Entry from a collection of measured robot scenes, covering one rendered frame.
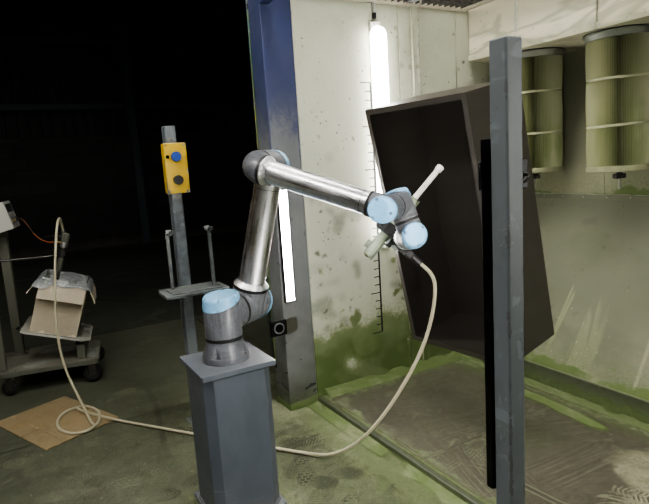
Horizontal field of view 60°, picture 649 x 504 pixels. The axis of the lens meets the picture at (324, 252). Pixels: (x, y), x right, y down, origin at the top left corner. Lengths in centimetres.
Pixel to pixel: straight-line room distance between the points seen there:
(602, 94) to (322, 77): 147
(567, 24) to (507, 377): 243
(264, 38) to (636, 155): 201
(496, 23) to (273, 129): 154
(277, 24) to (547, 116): 167
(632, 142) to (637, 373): 117
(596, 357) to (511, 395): 204
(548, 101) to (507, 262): 249
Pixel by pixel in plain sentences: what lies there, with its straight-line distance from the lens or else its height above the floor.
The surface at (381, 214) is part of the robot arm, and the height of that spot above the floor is 123.
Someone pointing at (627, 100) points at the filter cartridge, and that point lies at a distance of 335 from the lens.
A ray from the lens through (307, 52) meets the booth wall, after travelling 324.
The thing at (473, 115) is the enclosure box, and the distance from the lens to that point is 234.
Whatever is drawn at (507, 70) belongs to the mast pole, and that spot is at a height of 157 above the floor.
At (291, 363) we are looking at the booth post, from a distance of 328.
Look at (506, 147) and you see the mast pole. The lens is 127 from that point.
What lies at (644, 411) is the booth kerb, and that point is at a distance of 324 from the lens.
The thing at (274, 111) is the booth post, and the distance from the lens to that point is 310.
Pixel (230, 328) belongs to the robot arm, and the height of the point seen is 78.
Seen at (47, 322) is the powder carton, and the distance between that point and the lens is 423.
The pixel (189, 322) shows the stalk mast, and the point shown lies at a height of 58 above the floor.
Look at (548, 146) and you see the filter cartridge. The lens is 370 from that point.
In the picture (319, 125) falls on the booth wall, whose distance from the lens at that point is 322.
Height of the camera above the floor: 141
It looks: 9 degrees down
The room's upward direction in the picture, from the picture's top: 4 degrees counter-clockwise
